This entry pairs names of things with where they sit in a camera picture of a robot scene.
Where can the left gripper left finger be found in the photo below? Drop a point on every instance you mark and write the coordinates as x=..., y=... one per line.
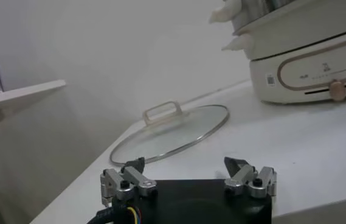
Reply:
x=136, y=179

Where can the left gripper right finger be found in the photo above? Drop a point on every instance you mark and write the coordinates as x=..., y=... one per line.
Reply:
x=245, y=178

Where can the round glass pot lid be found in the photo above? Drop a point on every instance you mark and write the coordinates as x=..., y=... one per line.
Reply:
x=175, y=134

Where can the cream electric cooker base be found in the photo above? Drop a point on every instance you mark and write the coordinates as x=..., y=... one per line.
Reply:
x=297, y=76

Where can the rose gold cooker knob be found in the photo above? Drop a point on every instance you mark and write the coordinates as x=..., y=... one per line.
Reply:
x=337, y=90

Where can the white side table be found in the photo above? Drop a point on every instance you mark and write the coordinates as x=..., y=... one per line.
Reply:
x=14, y=97

